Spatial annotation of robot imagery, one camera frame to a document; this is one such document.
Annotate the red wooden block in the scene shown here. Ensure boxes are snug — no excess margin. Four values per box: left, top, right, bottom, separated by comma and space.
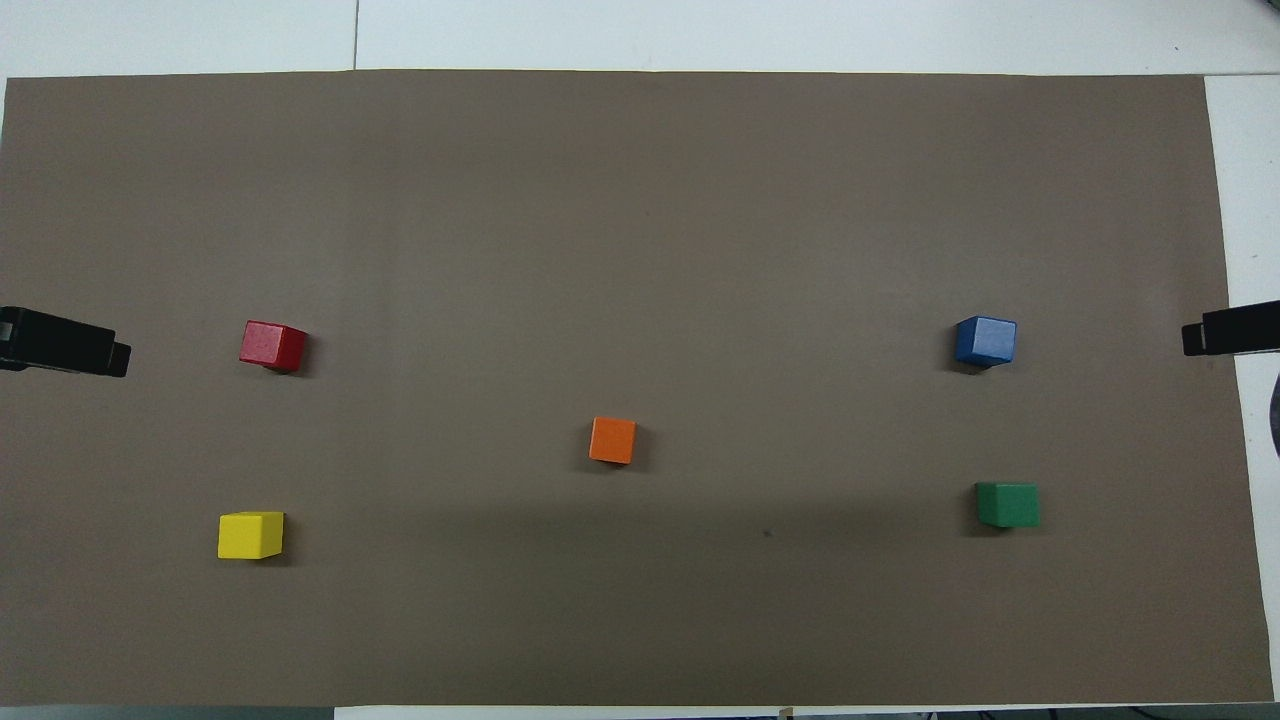
239, 320, 309, 374

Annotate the blue wooden block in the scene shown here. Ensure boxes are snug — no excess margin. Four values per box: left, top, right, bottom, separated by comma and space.
954, 316, 1018, 367

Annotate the yellow wooden block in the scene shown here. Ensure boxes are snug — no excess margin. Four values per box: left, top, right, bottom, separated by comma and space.
218, 511, 286, 561

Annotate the green wooden block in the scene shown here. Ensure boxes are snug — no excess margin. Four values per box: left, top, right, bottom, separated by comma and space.
975, 482, 1041, 529

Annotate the orange wooden block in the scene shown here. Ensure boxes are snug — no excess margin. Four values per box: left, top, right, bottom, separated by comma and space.
589, 417, 637, 466

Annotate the brown paper table mat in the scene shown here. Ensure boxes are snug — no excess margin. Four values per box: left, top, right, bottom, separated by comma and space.
0, 68, 1276, 707

